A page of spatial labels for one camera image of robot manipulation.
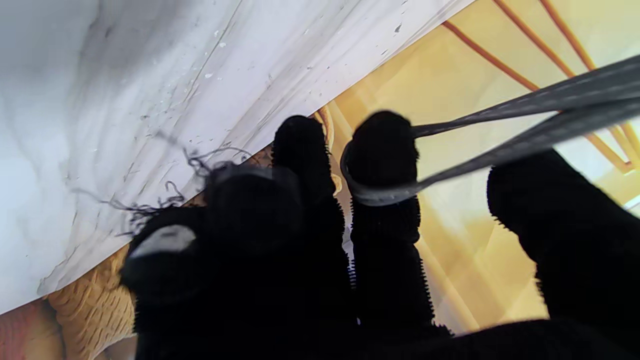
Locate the grey zippered storage pouch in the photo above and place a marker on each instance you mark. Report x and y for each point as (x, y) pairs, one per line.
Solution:
(540, 115)

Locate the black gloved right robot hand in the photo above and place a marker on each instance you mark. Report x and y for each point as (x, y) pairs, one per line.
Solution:
(280, 290)

